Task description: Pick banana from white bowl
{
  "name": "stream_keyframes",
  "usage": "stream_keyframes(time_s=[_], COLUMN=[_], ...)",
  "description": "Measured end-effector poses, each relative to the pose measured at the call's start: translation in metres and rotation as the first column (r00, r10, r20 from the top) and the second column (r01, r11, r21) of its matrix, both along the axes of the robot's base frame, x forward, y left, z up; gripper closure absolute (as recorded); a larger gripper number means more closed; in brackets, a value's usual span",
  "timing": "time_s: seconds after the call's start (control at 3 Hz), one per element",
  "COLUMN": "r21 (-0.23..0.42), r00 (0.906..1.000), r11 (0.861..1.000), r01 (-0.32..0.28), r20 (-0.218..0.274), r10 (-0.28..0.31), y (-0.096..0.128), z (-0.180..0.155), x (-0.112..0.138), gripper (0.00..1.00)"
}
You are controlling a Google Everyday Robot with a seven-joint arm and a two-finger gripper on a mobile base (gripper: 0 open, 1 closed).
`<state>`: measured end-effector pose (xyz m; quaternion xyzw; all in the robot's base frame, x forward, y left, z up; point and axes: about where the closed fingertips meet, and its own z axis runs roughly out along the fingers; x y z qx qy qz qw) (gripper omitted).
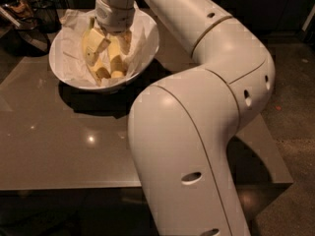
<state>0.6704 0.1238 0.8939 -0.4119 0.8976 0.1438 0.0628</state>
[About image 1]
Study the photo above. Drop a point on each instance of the white crumpled paper liner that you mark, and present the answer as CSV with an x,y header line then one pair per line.
x,y
87,58

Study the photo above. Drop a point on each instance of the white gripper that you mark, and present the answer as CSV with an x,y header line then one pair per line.
x,y
115,18

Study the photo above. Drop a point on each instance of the dark kitchen appliance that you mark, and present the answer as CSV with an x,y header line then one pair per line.
x,y
24,37

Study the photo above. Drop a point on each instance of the white bowl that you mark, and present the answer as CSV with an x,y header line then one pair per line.
x,y
66,55

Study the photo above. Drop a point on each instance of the yellow banana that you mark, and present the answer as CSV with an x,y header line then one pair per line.
x,y
117,68
98,70

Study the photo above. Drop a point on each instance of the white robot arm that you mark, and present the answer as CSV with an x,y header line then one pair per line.
x,y
179,127

